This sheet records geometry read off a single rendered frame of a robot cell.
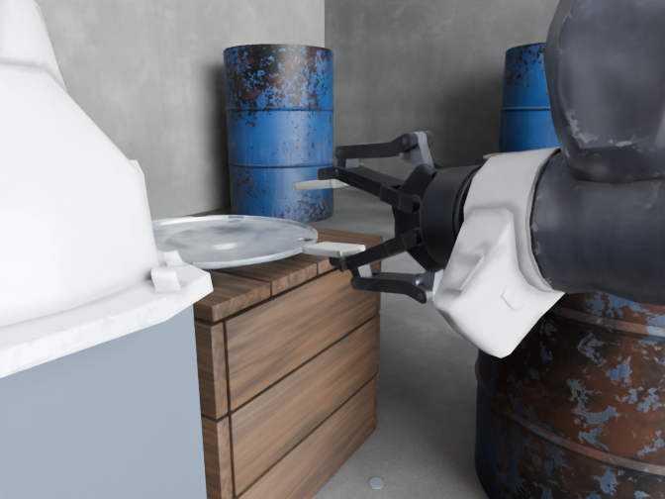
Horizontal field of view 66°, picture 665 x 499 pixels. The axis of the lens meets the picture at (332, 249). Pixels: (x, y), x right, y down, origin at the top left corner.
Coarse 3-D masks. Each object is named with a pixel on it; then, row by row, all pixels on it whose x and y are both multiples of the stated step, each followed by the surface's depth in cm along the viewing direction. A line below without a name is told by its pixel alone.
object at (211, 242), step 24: (216, 216) 85; (168, 240) 69; (192, 240) 68; (216, 240) 68; (240, 240) 68; (264, 240) 71; (288, 240) 71; (312, 240) 71; (216, 264) 58; (240, 264) 59
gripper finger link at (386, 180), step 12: (336, 168) 46; (348, 168) 46; (360, 168) 46; (348, 180) 45; (360, 180) 44; (372, 180) 43; (384, 180) 43; (396, 180) 43; (372, 192) 43; (384, 192) 41; (396, 192) 40; (396, 204) 40; (408, 204) 39; (420, 204) 39
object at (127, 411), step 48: (144, 336) 28; (192, 336) 30; (0, 384) 22; (48, 384) 24; (96, 384) 26; (144, 384) 28; (192, 384) 31; (0, 432) 23; (48, 432) 24; (96, 432) 26; (144, 432) 29; (192, 432) 32; (0, 480) 23; (48, 480) 25; (96, 480) 27; (144, 480) 29; (192, 480) 32
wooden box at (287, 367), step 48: (336, 240) 79; (240, 288) 56; (288, 288) 62; (336, 288) 71; (240, 336) 55; (288, 336) 63; (336, 336) 73; (240, 384) 56; (288, 384) 64; (336, 384) 75; (240, 432) 57; (288, 432) 66; (336, 432) 77; (240, 480) 59; (288, 480) 67
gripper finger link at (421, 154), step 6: (414, 132) 39; (420, 132) 39; (420, 138) 39; (426, 138) 39; (420, 144) 39; (426, 144) 39; (414, 150) 39; (420, 150) 39; (426, 150) 39; (402, 156) 39; (408, 156) 40; (414, 156) 39; (420, 156) 39; (426, 156) 39; (414, 162) 39; (420, 162) 39; (426, 162) 39; (432, 162) 39
